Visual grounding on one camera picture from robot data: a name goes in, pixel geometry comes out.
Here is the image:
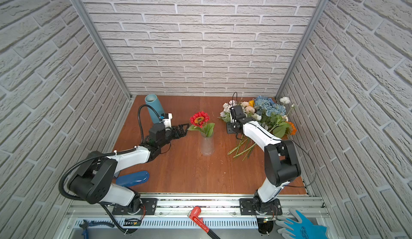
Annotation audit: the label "pink lilac flower bouquet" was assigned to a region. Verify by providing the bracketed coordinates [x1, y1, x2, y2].
[220, 100, 237, 122]

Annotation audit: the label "peach carnation stem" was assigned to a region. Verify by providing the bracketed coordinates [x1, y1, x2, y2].
[240, 100, 256, 115]

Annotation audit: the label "red gerbera flower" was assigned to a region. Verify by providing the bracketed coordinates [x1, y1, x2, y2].
[188, 111, 215, 138]

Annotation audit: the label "clear ribbed glass vase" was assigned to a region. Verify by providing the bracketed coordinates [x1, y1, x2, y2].
[200, 132, 215, 156]

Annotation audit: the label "pale blue rose bunch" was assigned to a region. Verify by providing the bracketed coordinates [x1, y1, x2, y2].
[254, 96, 275, 110]

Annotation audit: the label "teal ceramic vase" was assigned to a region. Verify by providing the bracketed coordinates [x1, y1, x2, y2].
[145, 94, 165, 124]

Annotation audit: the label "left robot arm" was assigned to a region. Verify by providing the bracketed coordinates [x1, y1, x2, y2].
[59, 122, 189, 214]

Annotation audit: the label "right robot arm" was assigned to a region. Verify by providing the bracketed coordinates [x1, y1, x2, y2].
[226, 106, 301, 214]

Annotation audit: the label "white green mixed bouquet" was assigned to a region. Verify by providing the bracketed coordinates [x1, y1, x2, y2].
[227, 115, 289, 159]

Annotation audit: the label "blue hydrangea flower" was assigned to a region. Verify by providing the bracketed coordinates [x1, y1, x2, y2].
[266, 103, 286, 117]

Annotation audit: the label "white small flower stem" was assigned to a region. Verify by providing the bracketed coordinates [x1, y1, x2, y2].
[280, 96, 295, 117]

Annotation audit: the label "dark blue oval dish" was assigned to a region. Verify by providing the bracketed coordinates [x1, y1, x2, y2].
[115, 171, 150, 188]

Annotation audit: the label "red pipe wrench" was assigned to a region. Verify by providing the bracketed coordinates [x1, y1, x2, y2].
[188, 206, 220, 239]

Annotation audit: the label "blue work glove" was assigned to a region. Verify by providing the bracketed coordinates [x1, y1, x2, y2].
[275, 208, 328, 239]

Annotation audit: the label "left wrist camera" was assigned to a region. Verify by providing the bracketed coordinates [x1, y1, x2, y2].
[161, 113, 173, 129]

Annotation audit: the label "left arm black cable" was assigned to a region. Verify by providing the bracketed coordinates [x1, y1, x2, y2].
[58, 104, 162, 201]

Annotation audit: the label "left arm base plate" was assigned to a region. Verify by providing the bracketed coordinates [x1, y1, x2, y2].
[112, 198, 158, 215]

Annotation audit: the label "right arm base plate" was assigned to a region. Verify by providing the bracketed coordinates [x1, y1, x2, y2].
[239, 197, 283, 216]

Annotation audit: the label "aluminium frame rail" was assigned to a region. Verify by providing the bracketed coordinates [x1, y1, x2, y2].
[54, 192, 339, 239]

